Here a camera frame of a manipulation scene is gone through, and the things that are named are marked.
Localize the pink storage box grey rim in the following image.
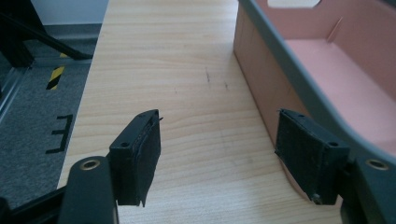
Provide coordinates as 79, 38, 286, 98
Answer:
233, 0, 396, 200

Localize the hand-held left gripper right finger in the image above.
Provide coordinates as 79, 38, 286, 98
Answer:
275, 108, 351, 206

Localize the black metal stand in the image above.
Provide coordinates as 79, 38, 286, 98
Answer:
0, 0, 94, 68

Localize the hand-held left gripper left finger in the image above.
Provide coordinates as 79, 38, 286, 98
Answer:
108, 108, 163, 208

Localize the black floor tape mark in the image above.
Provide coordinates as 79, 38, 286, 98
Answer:
45, 114, 74, 155

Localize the yellow black hazard tape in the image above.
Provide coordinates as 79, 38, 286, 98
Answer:
46, 52, 69, 91

